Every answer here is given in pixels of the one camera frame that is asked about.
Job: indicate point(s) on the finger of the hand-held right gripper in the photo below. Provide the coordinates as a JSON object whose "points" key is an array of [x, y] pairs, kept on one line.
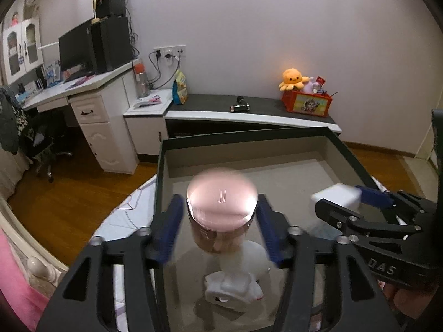
{"points": [[373, 197], [346, 219]]}

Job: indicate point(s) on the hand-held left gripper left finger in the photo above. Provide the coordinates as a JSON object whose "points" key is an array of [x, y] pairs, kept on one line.
{"points": [[169, 230]]}

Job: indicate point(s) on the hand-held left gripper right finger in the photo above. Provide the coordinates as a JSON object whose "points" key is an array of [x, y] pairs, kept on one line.
{"points": [[268, 231]]}

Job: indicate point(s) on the white square power adapter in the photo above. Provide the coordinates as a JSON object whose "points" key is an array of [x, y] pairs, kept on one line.
{"points": [[337, 195]]}

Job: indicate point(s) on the rose gold round jar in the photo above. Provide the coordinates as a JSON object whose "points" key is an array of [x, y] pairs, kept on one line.
{"points": [[221, 200]]}

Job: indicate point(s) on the dark shallow storage box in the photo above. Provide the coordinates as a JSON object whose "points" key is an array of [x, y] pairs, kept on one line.
{"points": [[304, 176]]}

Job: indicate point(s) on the person's right hand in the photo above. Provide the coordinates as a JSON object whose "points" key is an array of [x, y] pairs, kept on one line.
{"points": [[403, 301]]}

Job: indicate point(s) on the white plaster figurine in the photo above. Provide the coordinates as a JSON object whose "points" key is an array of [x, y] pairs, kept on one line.
{"points": [[238, 276]]}

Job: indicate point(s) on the white corner cabinet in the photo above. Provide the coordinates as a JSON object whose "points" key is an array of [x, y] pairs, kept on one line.
{"points": [[145, 124]]}

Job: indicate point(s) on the red printed storage box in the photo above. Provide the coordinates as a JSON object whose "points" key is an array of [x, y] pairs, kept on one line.
{"points": [[308, 103]]}

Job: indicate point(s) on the white desk with drawers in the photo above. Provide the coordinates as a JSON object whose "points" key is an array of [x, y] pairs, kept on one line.
{"points": [[103, 128]]}

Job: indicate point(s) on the red card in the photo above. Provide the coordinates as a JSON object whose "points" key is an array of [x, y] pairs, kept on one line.
{"points": [[320, 81]]}

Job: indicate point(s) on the black handheld device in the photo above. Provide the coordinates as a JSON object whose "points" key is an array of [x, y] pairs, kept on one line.
{"points": [[240, 105]]}

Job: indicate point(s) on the purple plush toy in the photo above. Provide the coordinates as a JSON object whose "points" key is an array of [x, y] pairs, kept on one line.
{"points": [[308, 85]]}

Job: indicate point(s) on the pink printed papers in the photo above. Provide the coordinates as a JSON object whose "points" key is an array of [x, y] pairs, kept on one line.
{"points": [[148, 101]]}

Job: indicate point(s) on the black and white low cabinet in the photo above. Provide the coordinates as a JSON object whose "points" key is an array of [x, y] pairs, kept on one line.
{"points": [[214, 105]]}

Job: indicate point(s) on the yellow and blue snack bag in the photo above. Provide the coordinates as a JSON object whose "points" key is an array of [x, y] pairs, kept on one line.
{"points": [[180, 90]]}

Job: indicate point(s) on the orange octopus plush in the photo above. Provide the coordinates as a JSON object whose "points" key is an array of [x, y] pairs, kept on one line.
{"points": [[292, 79]]}

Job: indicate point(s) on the clear bottle with orange cap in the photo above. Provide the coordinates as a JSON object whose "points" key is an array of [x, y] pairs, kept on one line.
{"points": [[142, 83]]}

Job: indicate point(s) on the black office chair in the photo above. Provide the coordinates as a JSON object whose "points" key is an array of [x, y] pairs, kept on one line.
{"points": [[45, 145]]}

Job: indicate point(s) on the pink cloth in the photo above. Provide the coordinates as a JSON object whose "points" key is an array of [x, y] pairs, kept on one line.
{"points": [[17, 283]]}

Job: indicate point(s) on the black and white patterned cloth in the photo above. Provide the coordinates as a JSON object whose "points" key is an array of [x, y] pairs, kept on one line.
{"points": [[25, 124]]}

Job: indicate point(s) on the grey hooded jacket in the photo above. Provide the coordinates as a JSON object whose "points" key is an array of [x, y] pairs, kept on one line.
{"points": [[7, 124]]}

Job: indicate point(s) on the black computer tower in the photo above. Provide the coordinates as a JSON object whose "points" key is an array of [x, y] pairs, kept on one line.
{"points": [[112, 45]]}

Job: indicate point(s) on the blue and white boxes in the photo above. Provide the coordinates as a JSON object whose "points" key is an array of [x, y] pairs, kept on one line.
{"points": [[50, 74]]}

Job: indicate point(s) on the black computer monitor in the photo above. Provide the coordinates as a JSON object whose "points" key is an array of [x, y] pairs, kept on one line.
{"points": [[74, 52]]}

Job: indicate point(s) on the small black box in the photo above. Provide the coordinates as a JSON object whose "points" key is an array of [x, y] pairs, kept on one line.
{"points": [[112, 5]]}

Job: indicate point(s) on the white glass-door cabinet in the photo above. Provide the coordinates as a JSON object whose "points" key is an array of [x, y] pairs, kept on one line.
{"points": [[20, 50]]}

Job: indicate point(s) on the pale yellow stick object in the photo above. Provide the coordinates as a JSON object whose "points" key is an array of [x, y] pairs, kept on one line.
{"points": [[96, 7]]}

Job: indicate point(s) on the small pink doll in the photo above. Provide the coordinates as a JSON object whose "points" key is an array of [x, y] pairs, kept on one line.
{"points": [[14, 19]]}

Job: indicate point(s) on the white wooden bed frame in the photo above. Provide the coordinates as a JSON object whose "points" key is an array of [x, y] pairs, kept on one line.
{"points": [[41, 269]]}

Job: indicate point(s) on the white wall outlet strip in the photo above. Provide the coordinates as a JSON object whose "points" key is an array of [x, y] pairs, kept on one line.
{"points": [[169, 50]]}

